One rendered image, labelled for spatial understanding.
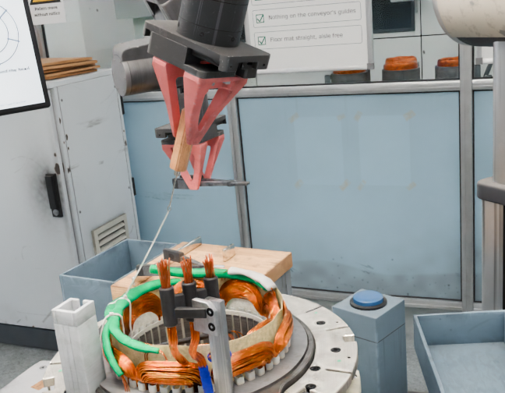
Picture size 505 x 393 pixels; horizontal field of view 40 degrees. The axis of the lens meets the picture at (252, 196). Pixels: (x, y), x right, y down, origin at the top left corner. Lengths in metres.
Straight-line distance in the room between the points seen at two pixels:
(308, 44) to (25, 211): 1.38
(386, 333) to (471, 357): 0.14
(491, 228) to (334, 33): 1.99
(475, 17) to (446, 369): 0.42
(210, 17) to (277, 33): 2.37
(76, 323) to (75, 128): 2.37
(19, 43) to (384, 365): 1.16
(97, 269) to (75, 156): 1.85
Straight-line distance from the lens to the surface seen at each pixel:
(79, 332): 0.67
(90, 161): 3.08
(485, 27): 0.93
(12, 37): 1.75
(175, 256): 1.04
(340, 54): 2.90
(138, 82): 0.97
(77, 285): 1.09
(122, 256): 1.22
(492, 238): 1.00
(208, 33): 0.61
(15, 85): 1.74
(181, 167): 0.67
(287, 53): 2.97
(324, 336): 0.75
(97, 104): 3.13
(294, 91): 3.01
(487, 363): 0.85
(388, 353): 0.97
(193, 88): 0.61
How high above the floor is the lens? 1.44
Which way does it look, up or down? 16 degrees down
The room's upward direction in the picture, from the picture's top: 5 degrees counter-clockwise
